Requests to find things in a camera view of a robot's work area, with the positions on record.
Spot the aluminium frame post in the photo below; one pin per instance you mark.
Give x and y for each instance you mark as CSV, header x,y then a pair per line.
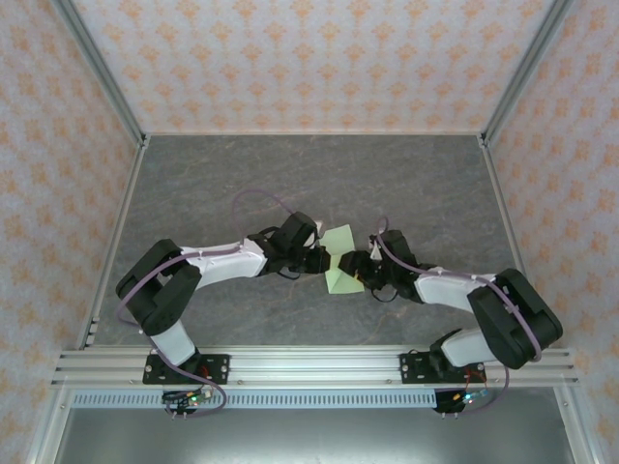
x,y
48,430
575,430
97,67
529,67

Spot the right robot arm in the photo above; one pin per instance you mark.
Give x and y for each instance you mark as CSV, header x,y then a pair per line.
x,y
517,319

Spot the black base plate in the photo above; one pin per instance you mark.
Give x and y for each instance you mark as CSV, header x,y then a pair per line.
x,y
416,369
215,369

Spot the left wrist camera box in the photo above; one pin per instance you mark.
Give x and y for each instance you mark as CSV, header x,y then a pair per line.
x,y
319,225

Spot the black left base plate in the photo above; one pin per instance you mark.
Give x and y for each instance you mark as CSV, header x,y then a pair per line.
x,y
215,369

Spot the grey metal shelf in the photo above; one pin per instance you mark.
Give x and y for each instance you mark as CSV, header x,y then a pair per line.
x,y
309,435

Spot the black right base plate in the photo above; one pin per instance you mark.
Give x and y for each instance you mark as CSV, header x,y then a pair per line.
x,y
416,369

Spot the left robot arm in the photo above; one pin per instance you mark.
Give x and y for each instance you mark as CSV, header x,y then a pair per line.
x,y
155,290

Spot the light green paper sheet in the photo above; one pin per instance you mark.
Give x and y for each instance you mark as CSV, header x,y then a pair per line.
x,y
341,241

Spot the aluminium mounting beam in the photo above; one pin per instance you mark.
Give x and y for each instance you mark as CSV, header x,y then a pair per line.
x,y
314,367

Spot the aluminium side rail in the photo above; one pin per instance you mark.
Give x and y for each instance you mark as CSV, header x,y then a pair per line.
x,y
116,232
510,232

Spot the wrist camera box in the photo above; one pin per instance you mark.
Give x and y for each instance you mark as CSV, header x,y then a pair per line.
x,y
375,252
319,225

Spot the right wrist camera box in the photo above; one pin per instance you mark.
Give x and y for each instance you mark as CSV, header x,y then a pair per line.
x,y
375,252

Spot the small circuit board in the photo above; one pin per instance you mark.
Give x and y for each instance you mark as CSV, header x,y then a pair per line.
x,y
469,397
191,397

